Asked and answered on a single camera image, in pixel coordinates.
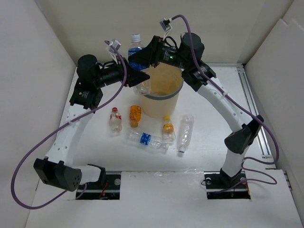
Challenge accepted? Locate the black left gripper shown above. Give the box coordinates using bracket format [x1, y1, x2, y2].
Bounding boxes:
[94, 55, 149, 88]

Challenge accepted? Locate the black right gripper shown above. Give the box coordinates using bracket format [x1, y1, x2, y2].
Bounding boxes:
[128, 36, 190, 70]

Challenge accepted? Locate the clear bottle dark blue label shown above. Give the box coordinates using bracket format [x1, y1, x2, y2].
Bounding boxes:
[128, 34, 151, 95]

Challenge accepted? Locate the clear unlabelled plastic bottle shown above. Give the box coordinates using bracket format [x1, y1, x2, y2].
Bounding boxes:
[177, 114, 194, 157]

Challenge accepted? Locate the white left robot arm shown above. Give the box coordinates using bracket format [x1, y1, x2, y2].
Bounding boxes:
[33, 54, 150, 191]

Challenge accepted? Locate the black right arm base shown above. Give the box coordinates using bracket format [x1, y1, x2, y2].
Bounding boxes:
[201, 171, 251, 200]

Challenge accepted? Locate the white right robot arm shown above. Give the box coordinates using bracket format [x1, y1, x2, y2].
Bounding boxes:
[128, 33, 263, 187]

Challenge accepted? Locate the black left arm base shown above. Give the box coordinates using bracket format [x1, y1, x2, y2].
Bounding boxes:
[76, 172, 121, 200]

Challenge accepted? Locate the beige bin with grey rim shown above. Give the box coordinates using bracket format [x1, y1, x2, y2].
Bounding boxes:
[139, 63, 184, 119]

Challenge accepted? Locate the orange label lying bottle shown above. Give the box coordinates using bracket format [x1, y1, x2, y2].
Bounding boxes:
[129, 105, 142, 128]

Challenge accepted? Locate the small red cap bottle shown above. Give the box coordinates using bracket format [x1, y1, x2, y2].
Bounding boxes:
[109, 107, 122, 136]

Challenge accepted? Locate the yellow cap orange label bottle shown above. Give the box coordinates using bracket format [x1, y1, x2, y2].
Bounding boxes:
[162, 115, 176, 144]

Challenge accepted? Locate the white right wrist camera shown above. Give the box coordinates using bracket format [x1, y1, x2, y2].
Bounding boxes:
[159, 18, 172, 33]

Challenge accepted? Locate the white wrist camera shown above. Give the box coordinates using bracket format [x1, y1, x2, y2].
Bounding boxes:
[159, 18, 172, 33]
[104, 39, 121, 64]

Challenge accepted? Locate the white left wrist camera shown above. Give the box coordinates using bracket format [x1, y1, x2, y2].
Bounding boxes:
[104, 39, 121, 64]

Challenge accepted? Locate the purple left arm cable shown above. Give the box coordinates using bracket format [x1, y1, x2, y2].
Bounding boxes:
[10, 40, 128, 209]

